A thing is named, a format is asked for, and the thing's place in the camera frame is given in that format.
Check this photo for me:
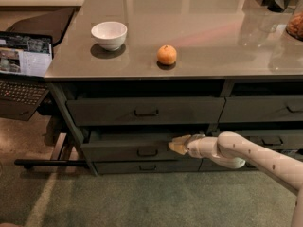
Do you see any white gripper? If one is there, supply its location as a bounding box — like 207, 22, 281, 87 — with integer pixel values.
169, 134, 217, 159

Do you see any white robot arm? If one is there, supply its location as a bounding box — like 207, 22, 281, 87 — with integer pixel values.
169, 131, 303, 227

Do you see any open black laptop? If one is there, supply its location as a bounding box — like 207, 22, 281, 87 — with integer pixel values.
0, 31, 53, 121

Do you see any orange mandarin fruit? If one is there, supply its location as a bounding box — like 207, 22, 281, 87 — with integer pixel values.
157, 45, 177, 65

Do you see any white ceramic bowl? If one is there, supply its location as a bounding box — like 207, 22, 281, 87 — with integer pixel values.
91, 22, 128, 51

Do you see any black floor bar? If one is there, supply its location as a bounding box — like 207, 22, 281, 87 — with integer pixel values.
14, 159, 88, 169

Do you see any glass jar with snacks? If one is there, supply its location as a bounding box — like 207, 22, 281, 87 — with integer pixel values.
286, 0, 303, 41

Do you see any grey cabinet frame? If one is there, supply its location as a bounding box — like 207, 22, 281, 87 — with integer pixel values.
51, 79, 302, 174

